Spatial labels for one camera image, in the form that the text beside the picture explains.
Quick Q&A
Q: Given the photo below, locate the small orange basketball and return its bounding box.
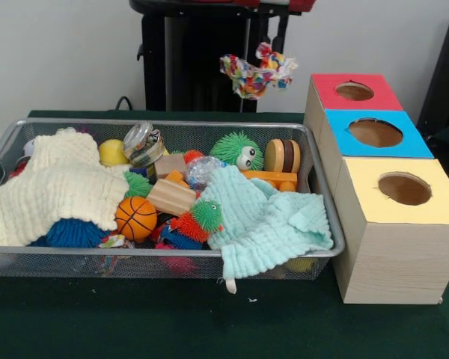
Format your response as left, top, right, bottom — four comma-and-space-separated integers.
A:
114, 196, 159, 242

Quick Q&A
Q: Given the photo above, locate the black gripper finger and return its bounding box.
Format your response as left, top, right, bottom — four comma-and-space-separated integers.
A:
264, 10, 276, 53
278, 13, 290, 52

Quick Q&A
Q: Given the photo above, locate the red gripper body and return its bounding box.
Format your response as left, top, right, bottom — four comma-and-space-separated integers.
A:
260, 0, 317, 14

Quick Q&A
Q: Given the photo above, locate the clear glitter ball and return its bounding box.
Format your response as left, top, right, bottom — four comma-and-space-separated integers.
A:
185, 156, 225, 192

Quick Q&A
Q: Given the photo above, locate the wooden striped burger toy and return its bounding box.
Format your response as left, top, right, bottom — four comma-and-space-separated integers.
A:
264, 138, 302, 174

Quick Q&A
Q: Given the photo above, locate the multicoloured knotted rope toy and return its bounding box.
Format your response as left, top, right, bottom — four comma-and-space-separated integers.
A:
219, 41, 299, 101

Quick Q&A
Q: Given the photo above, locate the ridged wooden block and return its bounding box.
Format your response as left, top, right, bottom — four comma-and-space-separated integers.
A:
146, 178, 198, 217

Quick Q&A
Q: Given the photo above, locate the yellow ball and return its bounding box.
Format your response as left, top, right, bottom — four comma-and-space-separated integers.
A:
98, 138, 130, 168

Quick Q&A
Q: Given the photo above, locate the clear mesh bin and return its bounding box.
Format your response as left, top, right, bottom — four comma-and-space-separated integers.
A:
0, 117, 346, 281

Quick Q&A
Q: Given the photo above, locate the green spiky ball with eyes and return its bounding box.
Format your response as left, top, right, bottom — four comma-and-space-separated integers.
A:
210, 130, 265, 171

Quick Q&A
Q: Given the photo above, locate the mint green muslin cloth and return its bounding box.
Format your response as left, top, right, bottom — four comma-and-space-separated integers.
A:
196, 164, 335, 295

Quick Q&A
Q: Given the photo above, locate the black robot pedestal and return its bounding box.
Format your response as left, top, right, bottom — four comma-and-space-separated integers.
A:
129, 0, 304, 113

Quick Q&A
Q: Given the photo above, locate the wooden box with three holes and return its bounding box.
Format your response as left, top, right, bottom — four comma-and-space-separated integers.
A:
303, 73, 449, 306

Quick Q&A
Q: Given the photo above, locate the green and orange spiky caterpillar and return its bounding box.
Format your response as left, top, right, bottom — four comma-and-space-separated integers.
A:
170, 199, 225, 243

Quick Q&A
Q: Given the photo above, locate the cream muslin cloth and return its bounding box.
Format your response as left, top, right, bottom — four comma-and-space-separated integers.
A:
0, 126, 130, 248

